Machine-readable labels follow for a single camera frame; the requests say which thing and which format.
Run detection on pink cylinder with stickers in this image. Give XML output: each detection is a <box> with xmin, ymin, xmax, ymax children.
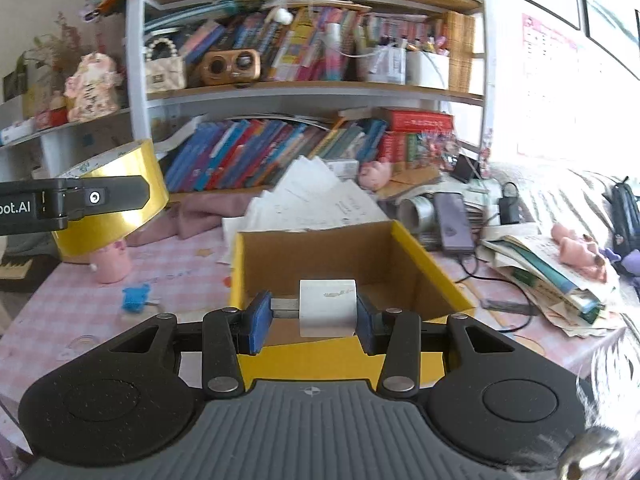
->
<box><xmin>92</xmin><ymin>240</ymin><xmax>133</xmax><ymax>284</ymax></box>

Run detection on pink cartoon figurine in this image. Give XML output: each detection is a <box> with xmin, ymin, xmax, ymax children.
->
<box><xmin>64</xmin><ymin>52</ymin><xmax>121</xmax><ymax>123</ymax></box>

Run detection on short red and green books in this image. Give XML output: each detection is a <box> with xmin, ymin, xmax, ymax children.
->
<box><xmin>380</xmin><ymin>132</ymin><xmax>426</xmax><ymax>163</ymax></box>

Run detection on black smartphone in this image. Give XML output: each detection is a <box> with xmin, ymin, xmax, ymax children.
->
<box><xmin>432</xmin><ymin>191</ymin><xmax>476</xmax><ymax>253</ymax></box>

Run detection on white shelf unit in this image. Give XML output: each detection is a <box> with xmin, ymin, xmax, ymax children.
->
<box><xmin>0</xmin><ymin>0</ymin><xmax>493</xmax><ymax>196</ymax></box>

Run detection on pink bordered wall poster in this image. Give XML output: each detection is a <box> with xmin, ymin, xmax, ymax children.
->
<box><xmin>517</xmin><ymin>12</ymin><xmax>591</xmax><ymax>156</ymax></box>

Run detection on colourful acrylic figure stands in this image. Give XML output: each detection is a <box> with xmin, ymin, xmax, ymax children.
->
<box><xmin>422</xmin><ymin>127</ymin><xmax>458</xmax><ymax>168</ymax></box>

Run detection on small black stand device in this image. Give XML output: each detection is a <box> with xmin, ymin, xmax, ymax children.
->
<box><xmin>452</xmin><ymin>154</ymin><xmax>483</xmax><ymax>183</ymax></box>

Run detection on small blue toy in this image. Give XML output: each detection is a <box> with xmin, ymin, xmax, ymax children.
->
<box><xmin>121</xmin><ymin>284</ymin><xmax>152</xmax><ymax>313</ymax></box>

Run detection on white storage container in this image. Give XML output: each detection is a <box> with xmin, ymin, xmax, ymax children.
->
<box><xmin>405</xmin><ymin>50</ymin><xmax>451</xmax><ymax>91</ymax></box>

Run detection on pink pig plush toy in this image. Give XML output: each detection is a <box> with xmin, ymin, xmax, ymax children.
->
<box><xmin>359</xmin><ymin>159</ymin><xmax>393</xmax><ymax>191</ymax></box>

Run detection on messy stack of textbooks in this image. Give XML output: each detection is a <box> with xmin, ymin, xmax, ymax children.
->
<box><xmin>480</xmin><ymin>232</ymin><xmax>621</xmax><ymax>338</ymax></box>

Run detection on black pencil case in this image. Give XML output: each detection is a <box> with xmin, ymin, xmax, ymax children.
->
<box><xmin>607</xmin><ymin>177</ymin><xmax>640</xmax><ymax>261</ymax></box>

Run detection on white pen container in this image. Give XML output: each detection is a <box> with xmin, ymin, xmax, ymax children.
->
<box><xmin>357</xmin><ymin>45</ymin><xmax>407</xmax><ymax>86</ymax></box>

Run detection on dried flower bouquet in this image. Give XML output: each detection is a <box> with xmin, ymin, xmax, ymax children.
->
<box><xmin>22</xmin><ymin>12</ymin><xmax>101</xmax><ymax>91</ymax></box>

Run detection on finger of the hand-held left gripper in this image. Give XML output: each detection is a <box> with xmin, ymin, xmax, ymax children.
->
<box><xmin>42</xmin><ymin>175</ymin><xmax>151</xmax><ymax>223</ymax></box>

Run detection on row of colourful books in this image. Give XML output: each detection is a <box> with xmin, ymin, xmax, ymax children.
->
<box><xmin>165</xmin><ymin>117</ymin><xmax>388</xmax><ymax>193</ymax></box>

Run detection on black cable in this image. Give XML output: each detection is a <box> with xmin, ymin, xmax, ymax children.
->
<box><xmin>452</xmin><ymin>252</ymin><xmax>538</xmax><ymax>333</ymax></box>

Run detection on silver tape roll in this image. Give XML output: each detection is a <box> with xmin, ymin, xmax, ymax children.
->
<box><xmin>397</xmin><ymin>195</ymin><xmax>441</xmax><ymax>233</ymax></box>

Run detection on black charger adapter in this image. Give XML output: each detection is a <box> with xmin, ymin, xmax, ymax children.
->
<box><xmin>500</xmin><ymin>182</ymin><xmax>521</xmax><ymax>225</ymax></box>

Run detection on grey pencil lead case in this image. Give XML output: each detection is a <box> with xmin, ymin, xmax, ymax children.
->
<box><xmin>480</xmin><ymin>299</ymin><xmax>533</xmax><ymax>317</ymax></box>

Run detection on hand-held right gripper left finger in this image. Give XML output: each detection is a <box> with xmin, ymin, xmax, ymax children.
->
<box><xmin>70</xmin><ymin>290</ymin><xmax>274</xmax><ymax>397</ymax></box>

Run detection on white fluffy fur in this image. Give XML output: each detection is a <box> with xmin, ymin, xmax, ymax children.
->
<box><xmin>575</xmin><ymin>337</ymin><xmax>640</xmax><ymax>431</ymax></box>

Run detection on wooden retro radio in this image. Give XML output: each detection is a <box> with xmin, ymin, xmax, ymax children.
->
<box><xmin>200</xmin><ymin>49</ymin><xmax>262</xmax><ymax>85</ymax></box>

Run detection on pink doll toy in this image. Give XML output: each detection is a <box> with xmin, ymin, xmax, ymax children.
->
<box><xmin>550</xmin><ymin>222</ymin><xmax>608</xmax><ymax>283</ymax></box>

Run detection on pile of white papers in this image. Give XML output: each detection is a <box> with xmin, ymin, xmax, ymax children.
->
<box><xmin>220</xmin><ymin>156</ymin><xmax>391</xmax><ymax>266</ymax></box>

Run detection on cream quilted handbag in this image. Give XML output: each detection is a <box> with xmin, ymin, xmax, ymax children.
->
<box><xmin>144</xmin><ymin>37</ymin><xmax>187</xmax><ymax>93</ymax></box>

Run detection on white rectangular block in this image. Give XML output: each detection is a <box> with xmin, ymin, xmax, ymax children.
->
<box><xmin>298</xmin><ymin>278</ymin><xmax>358</xmax><ymax>339</ymax></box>

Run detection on yellow cardboard box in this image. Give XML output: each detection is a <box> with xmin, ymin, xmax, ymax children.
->
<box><xmin>229</xmin><ymin>220</ymin><xmax>477</xmax><ymax>391</ymax></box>

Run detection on pink cloth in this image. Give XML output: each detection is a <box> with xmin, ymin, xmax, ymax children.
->
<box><xmin>127</xmin><ymin>190</ymin><xmax>273</xmax><ymax>247</ymax></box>

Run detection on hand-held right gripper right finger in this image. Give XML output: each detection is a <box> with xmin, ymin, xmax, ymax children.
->
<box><xmin>355</xmin><ymin>293</ymin><xmax>556</xmax><ymax>397</ymax></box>

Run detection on woven straw panel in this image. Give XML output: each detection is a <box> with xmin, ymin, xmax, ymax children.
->
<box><xmin>445</xmin><ymin>10</ymin><xmax>476</xmax><ymax>93</ymax></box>

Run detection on grey striped blanket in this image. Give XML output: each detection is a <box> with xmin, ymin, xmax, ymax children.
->
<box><xmin>492</xmin><ymin>162</ymin><xmax>640</xmax><ymax>306</ymax></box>

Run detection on shelf row of thin books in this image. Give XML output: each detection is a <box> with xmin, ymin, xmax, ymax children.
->
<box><xmin>180</xmin><ymin>5</ymin><xmax>451</xmax><ymax>83</ymax></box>

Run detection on yellow tape roll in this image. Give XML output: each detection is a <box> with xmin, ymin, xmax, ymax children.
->
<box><xmin>52</xmin><ymin>139</ymin><xmax>170</xmax><ymax>262</ymax></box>

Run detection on silver metal bell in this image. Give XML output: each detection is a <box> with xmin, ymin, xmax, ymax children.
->
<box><xmin>557</xmin><ymin>427</ymin><xmax>626</xmax><ymax>480</ymax></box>

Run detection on thick red book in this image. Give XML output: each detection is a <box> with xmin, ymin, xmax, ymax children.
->
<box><xmin>385</xmin><ymin>109</ymin><xmax>455</xmax><ymax>133</ymax></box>

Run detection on small white box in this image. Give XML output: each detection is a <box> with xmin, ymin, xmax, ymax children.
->
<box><xmin>325</xmin><ymin>159</ymin><xmax>361</xmax><ymax>178</ymax></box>

